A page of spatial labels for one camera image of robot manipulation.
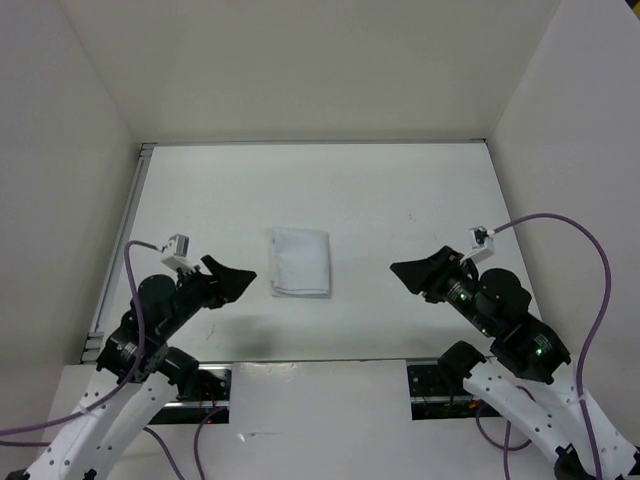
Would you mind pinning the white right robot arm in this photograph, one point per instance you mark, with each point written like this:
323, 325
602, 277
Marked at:
529, 378

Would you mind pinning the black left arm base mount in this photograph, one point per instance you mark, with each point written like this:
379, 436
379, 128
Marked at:
208, 401

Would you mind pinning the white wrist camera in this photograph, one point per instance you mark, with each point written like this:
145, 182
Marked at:
482, 244
174, 254

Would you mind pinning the white skirt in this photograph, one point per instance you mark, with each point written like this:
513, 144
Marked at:
300, 263

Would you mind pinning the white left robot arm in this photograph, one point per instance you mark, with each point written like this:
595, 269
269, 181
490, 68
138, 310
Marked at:
148, 372

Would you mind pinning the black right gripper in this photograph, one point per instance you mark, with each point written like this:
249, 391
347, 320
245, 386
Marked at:
428, 273

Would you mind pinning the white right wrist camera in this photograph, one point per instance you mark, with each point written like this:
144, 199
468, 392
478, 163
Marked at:
482, 244

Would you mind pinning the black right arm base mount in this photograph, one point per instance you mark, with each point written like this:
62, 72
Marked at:
432, 397

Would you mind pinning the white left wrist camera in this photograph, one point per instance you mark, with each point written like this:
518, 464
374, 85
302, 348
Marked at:
174, 254

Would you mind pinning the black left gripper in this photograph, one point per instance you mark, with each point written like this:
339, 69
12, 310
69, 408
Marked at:
230, 282

